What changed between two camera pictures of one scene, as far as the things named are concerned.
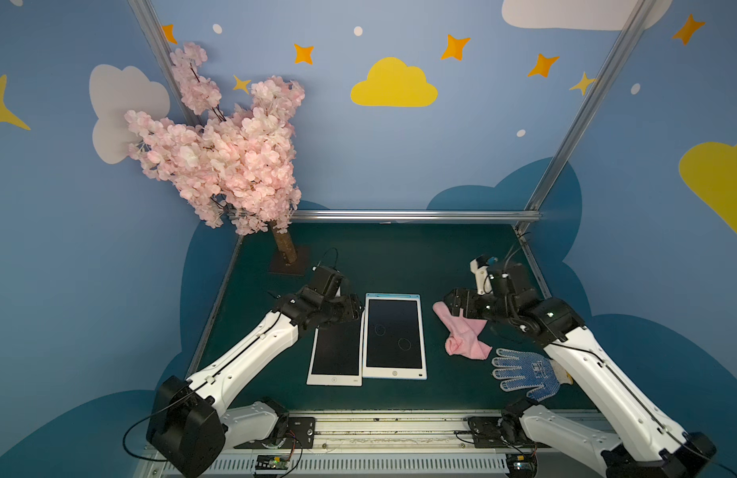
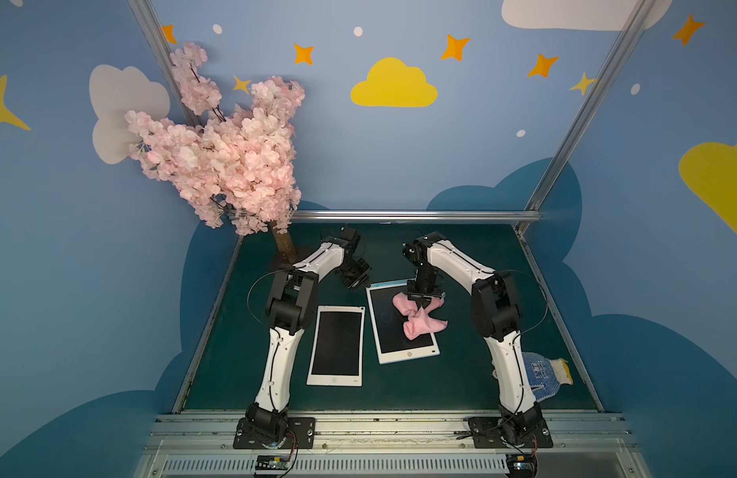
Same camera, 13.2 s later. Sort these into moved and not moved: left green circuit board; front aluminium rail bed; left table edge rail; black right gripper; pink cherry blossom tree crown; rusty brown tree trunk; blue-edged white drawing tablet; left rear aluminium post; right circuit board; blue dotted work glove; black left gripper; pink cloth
Moved: blue-edged white drawing tablet; pink cloth; black left gripper; black right gripper
Not moved: front aluminium rail bed; left green circuit board; left rear aluminium post; blue dotted work glove; right circuit board; pink cherry blossom tree crown; left table edge rail; rusty brown tree trunk
